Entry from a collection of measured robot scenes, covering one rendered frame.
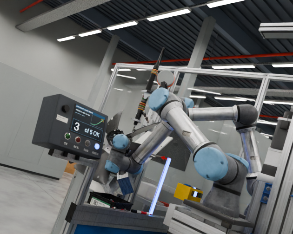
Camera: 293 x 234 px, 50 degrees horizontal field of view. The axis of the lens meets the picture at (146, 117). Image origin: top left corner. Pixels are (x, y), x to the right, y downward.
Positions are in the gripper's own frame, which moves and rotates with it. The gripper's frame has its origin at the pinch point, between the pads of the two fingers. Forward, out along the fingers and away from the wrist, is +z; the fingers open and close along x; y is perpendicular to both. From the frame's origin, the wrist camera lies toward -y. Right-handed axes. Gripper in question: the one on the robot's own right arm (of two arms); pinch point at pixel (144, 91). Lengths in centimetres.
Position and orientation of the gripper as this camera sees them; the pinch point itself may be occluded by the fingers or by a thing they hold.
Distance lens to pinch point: 207.6
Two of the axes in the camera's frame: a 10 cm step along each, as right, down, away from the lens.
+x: 4.7, 2.9, 8.3
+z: -8.1, -2.2, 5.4
